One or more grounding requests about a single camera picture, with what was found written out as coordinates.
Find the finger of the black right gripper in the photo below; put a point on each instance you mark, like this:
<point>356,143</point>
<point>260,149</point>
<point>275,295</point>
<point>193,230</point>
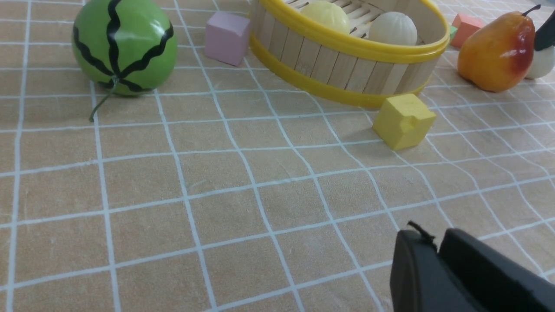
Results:
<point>545,35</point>

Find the checkered orange tablecloth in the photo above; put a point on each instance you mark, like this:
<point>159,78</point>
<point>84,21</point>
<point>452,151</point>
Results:
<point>230,190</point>

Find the bamboo steamer tray yellow rim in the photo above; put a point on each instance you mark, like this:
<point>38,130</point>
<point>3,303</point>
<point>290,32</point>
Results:
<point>347,68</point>

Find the white bun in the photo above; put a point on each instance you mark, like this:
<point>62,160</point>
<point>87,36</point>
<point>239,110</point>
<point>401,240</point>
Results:
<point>393,28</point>
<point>542,64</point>

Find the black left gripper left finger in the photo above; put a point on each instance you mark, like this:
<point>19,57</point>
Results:
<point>419,279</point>

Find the green toy watermelon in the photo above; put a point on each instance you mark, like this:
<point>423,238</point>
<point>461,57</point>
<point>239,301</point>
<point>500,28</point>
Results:
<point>128,47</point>

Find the green wooden cube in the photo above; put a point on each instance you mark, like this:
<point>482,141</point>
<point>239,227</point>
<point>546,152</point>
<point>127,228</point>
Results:
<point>453,31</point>

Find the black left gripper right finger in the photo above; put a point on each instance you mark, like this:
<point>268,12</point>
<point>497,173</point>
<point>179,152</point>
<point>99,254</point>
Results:
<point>496,283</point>

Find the yellow bun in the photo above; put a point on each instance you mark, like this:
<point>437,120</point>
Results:
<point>328,14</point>

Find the orange toy pear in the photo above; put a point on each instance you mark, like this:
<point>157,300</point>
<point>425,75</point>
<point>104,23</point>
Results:
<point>499,55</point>

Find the pink wooden cube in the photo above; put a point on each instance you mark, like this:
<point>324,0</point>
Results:
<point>226,38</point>

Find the white bun front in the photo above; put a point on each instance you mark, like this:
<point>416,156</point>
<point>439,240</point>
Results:
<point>393,28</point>

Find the yellow wooden cube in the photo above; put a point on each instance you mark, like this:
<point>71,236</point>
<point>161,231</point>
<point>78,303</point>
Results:
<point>403,121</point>

